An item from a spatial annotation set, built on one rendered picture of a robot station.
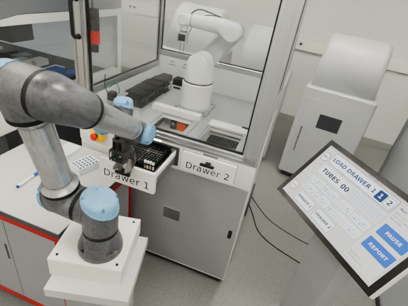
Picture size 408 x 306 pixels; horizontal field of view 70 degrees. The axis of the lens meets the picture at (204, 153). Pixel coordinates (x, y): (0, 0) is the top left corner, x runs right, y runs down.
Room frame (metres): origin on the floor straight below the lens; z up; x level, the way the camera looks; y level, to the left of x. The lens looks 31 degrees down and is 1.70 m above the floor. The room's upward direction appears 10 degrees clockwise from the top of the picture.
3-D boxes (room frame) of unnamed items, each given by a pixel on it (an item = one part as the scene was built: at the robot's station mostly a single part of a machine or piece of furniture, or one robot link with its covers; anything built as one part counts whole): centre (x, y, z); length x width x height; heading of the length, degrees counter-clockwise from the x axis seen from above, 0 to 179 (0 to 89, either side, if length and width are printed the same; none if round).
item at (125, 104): (1.03, 0.34, 1.20); 0.09 x 0.08 x 0.11; 165
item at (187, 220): (1.77, 0.11, 0.40); 1.03 x 0.95 x 0.80; 76
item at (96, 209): (0.69, 0.31, 1.00); 0.13 x 0.12 x 0.14; 75
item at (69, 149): (1.33, 0.75, 0.77); 0.13 x 0.09 x 0.02; 167
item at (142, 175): (1.07, 0.33, 0.87); 0.29 x 0.02 x 0.11; 76
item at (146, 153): (1.26, 0.29, 0.87); 0.22 x 0.18 x 0.06; 166
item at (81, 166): (1.21, 0.60, 0.78); 0.12 x 0.08 x 0.04; 148
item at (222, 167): (1.24, -0.03, 0.87); 0.29 x 0.02 x 0.11; 76
